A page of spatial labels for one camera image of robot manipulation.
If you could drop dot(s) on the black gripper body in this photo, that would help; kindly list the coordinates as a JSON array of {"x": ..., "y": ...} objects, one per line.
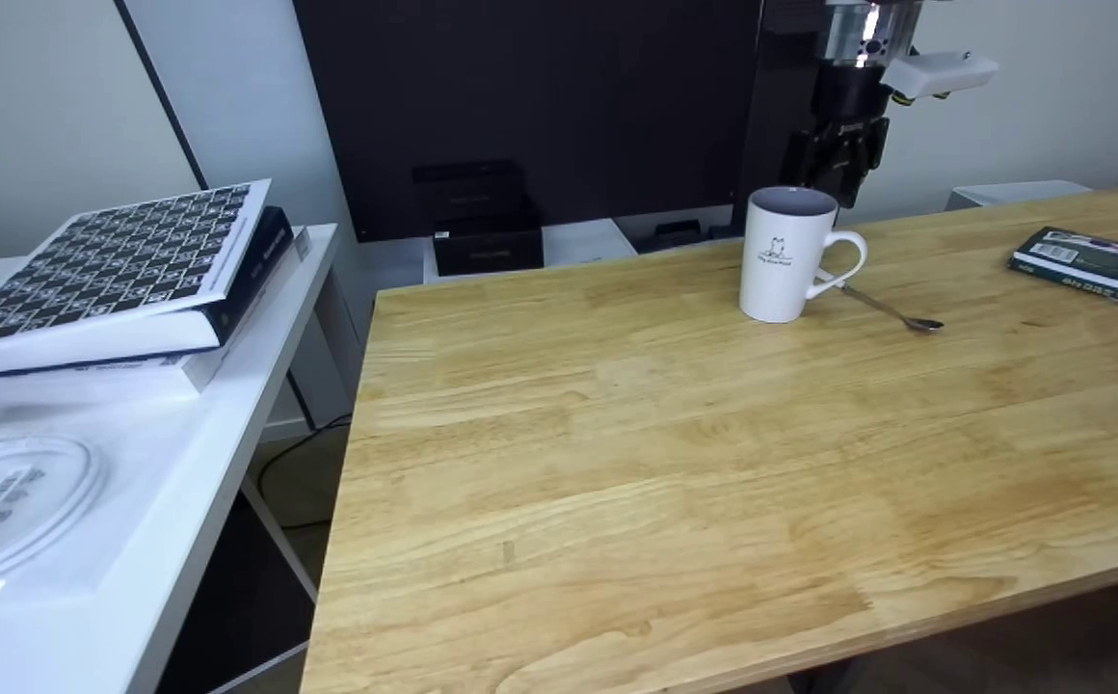
[{"x": 854, "y": 95}]

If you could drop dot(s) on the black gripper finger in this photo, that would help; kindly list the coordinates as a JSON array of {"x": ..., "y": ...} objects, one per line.
[
  {"x": 863, "y": 161},
  {"x": 813, "y": 156}
]

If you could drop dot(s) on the white mug with logo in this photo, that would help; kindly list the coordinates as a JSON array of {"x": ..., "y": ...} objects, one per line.
[{"x": 778, "y": 255}]

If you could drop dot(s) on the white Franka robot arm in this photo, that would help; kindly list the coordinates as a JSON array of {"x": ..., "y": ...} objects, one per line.
[{"x": 863, "y": 31}]

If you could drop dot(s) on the small black device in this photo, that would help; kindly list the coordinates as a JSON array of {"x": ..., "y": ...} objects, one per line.
[{"x": 687, "y": 233}]

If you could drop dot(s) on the white low shelf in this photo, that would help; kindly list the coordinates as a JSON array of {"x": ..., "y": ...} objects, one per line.
[{"x": 585, "y": 242}]

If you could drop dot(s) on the dark partition panel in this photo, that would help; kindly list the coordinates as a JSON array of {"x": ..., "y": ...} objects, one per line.
[{"x": 562, "y": 91}]

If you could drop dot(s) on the black flat box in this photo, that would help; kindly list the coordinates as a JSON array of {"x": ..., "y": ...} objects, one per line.
[{"x": 258, "y": 271}]

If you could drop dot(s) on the black and white patterned book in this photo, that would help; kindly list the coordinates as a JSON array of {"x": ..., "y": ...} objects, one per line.
[{"x": 109, "y": 262}]

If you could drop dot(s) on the white side table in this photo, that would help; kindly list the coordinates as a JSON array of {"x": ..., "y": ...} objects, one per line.
[{"x": 174, "y": 488}]

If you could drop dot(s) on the white flat board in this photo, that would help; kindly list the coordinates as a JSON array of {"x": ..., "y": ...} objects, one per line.
[{"x": 100, "y": 365}]

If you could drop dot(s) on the clear round lid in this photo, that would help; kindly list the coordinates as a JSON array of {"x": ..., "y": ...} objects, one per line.
[{"x": 14, "y": 506}]

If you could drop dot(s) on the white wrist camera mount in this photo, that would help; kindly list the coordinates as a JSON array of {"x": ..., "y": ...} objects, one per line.
[{"x": 940, "y": 69}]

